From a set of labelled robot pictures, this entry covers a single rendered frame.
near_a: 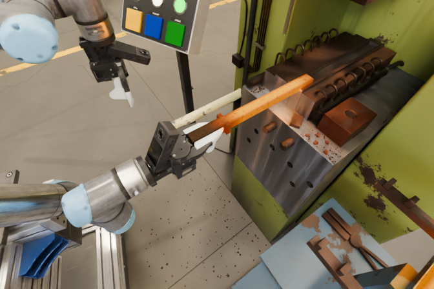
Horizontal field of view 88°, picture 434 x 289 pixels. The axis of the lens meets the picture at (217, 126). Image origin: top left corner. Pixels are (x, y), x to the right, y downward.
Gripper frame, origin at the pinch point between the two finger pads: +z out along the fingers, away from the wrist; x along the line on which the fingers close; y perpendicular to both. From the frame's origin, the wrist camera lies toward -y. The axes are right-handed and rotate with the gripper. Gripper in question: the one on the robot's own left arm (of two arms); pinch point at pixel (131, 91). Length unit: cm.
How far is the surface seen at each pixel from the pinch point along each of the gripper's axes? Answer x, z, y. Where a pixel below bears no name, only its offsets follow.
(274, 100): 25.8, -7.1, -36.4
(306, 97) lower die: 26, -5, -47
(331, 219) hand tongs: 54, 19, -45
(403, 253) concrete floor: 77, 94, -112
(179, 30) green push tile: -15.6, -8.5, -21.3
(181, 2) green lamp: -19.7, -15.9, -24.1
